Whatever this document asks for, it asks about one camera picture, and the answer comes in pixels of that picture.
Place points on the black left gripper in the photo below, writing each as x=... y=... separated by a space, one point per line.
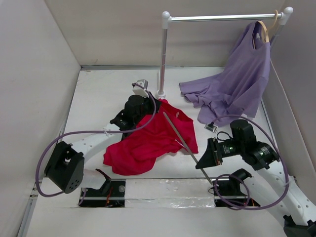
x=150 y=101

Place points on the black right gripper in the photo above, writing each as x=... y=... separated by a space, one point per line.
x=211 y=158

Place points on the red t-shirt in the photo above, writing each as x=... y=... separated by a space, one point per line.
x=137 y=153

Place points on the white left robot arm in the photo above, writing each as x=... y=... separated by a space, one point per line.
x=65 y=167

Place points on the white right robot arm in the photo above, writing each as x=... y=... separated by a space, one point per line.
x=285 y=202

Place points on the purple t-shirt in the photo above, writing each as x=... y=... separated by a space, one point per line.
x=239 y=88

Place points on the wooden hanger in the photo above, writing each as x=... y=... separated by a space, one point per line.
x=264 y=35

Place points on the white metal clothes rack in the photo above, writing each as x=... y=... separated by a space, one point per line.
x=205 y=39

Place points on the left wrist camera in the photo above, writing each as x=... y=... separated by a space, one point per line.
x=140 y=88

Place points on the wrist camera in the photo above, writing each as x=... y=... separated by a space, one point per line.
x=140 y=88
x=211 y=127

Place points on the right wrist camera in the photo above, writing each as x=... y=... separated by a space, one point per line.
x=211 y=127

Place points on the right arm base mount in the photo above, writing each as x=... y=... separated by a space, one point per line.
x=229 y=187

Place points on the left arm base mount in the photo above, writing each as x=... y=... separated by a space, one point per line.
x=110 y=195

